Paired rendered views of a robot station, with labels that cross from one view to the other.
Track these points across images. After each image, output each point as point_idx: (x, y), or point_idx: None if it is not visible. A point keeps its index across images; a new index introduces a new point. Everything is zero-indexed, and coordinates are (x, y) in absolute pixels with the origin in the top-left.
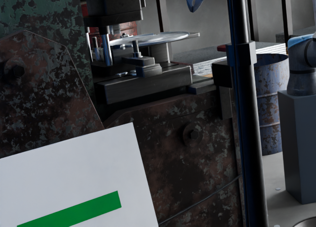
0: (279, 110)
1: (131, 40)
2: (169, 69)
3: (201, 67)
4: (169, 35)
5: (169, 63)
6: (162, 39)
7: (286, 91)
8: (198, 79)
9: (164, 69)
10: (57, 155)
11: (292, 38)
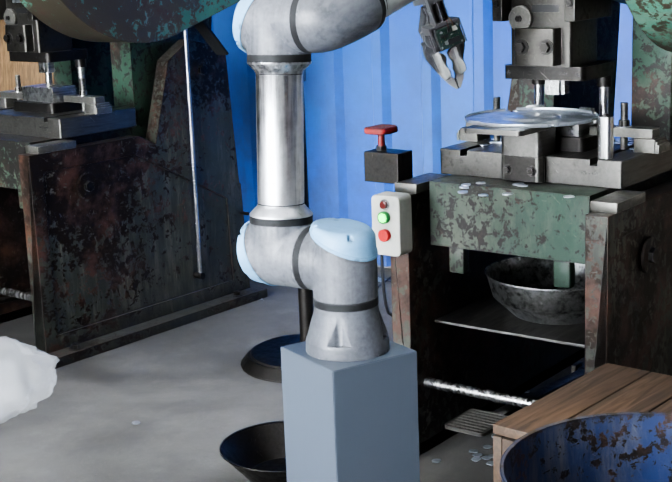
0: (417, 395)
1: (546, 112)
2: (458, 143)
3: (483, 194)
4: (511, 123)
5: (483, 150)
6: (497, 117)
7: (393, 348)
8: (445, 179)
9: (468, 144)
10: None
11: (361, 222)
